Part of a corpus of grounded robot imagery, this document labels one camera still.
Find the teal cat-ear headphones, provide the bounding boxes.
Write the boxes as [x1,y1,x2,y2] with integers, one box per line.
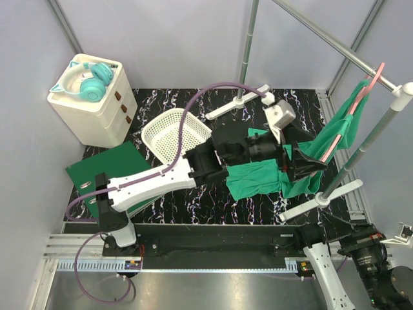
[49,61,114,102]

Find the pink plastic hanger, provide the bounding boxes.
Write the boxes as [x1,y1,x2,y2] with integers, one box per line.
[316,63,385,163]

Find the silver clothes rack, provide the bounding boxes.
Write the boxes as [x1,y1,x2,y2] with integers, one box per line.
[205,0,413,223]

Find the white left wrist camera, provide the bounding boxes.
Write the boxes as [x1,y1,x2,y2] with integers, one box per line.
[261,92,296,144]

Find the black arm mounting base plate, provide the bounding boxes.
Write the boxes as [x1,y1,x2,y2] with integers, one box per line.
[103,224,325,273]

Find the white slotted cable duct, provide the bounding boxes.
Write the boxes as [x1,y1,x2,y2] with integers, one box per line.
[57,260,299,272]

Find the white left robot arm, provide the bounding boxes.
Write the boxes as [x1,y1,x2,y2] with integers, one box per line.
[95,122,327,256]

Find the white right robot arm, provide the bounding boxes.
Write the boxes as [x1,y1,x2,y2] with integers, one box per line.
[293,223,412,309]

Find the white drawer cabinet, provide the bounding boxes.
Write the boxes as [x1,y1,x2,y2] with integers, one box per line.
[47,54,137,148]

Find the white perforated plastic basket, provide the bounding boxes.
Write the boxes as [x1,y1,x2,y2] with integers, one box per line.
[141,108,212,164]

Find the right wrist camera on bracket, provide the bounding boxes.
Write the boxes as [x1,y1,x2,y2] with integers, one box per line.
[380,222,412,249]

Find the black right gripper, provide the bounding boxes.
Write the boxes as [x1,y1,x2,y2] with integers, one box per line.
[320,209,389,305]

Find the green ring binder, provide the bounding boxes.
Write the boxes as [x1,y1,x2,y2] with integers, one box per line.
[65,140,162,220]

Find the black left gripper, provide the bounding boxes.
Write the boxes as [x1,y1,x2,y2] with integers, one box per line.
[227,121,327,180]

